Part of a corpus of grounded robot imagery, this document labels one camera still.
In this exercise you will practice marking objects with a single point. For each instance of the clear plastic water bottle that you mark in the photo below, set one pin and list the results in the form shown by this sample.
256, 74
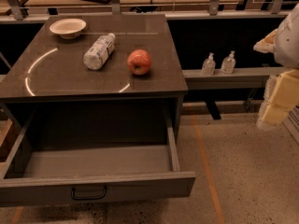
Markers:
99, 52

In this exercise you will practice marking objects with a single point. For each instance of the left sanitizer pump bottle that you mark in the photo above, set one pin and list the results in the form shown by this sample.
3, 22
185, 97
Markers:
208, 65

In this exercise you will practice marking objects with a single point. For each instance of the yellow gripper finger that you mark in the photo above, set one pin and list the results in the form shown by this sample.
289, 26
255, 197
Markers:
266, 45
281, 96

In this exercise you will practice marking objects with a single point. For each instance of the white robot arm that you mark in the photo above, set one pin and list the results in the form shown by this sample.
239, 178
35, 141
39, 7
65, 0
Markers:
286, 47

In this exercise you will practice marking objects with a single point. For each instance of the open grey top drawer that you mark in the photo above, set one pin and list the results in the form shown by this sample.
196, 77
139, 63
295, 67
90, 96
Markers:
127, 146

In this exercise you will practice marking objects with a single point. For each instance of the sanitizer pump bottle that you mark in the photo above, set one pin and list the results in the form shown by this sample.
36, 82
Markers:
208, 65
228, 63

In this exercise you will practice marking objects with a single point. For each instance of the dark grey cabinet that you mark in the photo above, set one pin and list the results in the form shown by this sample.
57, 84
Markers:
120, 81

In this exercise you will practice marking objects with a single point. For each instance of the beige paper bowl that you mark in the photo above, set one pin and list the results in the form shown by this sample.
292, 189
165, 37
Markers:
68, 28

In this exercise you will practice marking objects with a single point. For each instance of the grey metal rail shelf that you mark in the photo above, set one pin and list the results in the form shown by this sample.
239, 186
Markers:
241, 78

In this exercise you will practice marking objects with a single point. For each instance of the black drawer handle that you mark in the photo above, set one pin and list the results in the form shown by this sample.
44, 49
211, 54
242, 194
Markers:
88, 193

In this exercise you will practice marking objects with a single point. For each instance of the right sanitizer pump bottle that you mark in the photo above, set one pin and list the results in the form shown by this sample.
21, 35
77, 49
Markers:
228, 63

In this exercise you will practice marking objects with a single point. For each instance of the wooden background desk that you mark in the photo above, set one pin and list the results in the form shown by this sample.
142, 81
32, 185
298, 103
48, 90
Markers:
163, 5

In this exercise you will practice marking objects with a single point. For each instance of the red apple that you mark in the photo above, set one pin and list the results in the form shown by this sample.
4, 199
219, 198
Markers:
139, 62

